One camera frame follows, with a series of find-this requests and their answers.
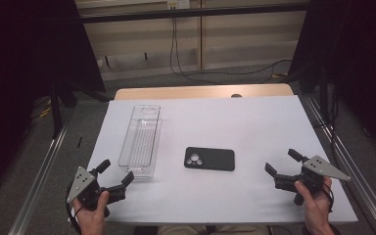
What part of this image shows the person's left hand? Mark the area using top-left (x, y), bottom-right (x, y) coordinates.
top-left (71, 190), bottom-right (111, 235)

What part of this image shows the aluminium floor rail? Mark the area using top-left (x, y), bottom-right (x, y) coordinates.
top-left (302, 94), bottom-right (376, 235)
top-left (7, 123), bottom-right (71, 235)

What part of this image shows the white wall outlet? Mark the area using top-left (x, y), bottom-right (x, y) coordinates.
top-left (166, 0), bottom-right (191, 10)

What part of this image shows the left hand-held gripper black cable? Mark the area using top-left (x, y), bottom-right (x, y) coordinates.
top-left (65, 181), bottom-right (82, 235)

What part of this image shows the white table mat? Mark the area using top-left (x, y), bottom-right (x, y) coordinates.
top-left (68, 95), bottom-right (359, 225)

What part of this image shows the right hand-held gripper black cable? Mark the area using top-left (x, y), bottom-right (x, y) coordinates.
top-left (319, 181), bottom-right (335, 213)

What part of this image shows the long black floor cable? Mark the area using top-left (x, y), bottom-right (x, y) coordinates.
top-left (169, 16), bottom-right (293, 86)

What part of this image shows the person's right hand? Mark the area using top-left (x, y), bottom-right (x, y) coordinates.
top-left (294, 175), bottom-right (335, 230)

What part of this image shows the hand-held gripper black cable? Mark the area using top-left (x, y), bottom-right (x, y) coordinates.
top-left (319, 181), bottom-right (335, 213)
top-left (65, 181), bottom-right (82, 235)

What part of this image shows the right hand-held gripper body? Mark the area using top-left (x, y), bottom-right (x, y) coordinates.
top-left (273, 155), bottom-right (353, 207)

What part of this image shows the clear plastic tray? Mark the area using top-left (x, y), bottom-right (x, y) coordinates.
top-left (117, 104), bottom-right (163, 180)

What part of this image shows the black horizontal rail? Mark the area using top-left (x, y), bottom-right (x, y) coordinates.
top-left (77, 2), bottom-right (310, 24)

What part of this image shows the black metal stand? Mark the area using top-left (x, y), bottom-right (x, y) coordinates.
top-left (49, 81), bottom-right (64, 139)

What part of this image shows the black curtain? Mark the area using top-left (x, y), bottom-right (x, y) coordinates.
top-left (288, 0), bottom-right (376, 165)
top-left (0, 0), bottom-right (107, 200)

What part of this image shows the yellow cable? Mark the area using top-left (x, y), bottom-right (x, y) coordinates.
top-left (30, 97), bottom-right (54, 119)

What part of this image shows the black phone case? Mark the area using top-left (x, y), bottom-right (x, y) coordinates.
top-left (183, 146), bottom-right (236, 172)

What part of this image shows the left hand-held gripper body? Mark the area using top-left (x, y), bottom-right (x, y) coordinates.
top-left (66, 165), bottom-right (127, 218)

